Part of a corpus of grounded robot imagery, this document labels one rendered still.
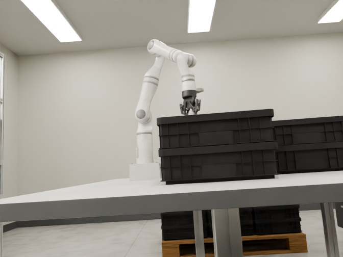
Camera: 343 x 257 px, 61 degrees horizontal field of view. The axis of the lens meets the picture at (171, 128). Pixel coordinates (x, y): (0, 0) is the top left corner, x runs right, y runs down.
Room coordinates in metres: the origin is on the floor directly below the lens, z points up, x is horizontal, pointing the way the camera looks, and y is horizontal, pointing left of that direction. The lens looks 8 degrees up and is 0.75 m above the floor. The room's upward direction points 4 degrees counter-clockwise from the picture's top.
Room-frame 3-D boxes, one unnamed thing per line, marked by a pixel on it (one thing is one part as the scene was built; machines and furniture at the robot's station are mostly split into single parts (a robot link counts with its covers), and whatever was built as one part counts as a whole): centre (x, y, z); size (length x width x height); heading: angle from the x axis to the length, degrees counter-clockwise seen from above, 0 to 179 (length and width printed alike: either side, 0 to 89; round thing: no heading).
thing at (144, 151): (1.71, 0.16, 0.87); 0.09 x 0.09 x 0.17; 83
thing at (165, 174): (1.12, -0.16, 0.76); 0.40 x 0.30 x 0.12; 85
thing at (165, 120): (1.12, -0.16, 0.92); 0.40 x 0.30 x 0.02; 85
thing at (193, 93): (1.48, -0.10, 1.10); 0.08 x 0.08 x 0.09
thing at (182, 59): (1.48, -0.10, 1.27); 0.09 x 0.07 x 0.15; 127
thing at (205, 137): (1.12, -0.16, 0.87); 0.40 x 0.30 x 0.11; 85
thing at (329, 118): (1.39, -0.58, 0.92); 0.40 x 0.30 x 0.02; 85
